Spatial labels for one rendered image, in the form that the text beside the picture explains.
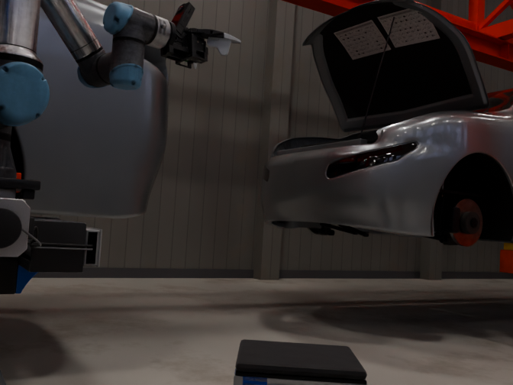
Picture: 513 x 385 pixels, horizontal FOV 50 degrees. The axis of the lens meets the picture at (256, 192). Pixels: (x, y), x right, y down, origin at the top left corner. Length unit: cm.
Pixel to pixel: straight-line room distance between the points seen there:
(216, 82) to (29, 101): 642
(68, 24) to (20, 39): 24
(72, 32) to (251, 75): 646
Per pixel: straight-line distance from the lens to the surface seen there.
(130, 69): 134
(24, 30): 122
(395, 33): 444
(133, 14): 137
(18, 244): 90
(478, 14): 797
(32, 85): 118
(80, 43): 144
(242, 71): 775
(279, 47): 789
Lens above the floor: 76
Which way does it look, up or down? 3 degrees up
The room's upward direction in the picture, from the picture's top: 4 degrees clockwise
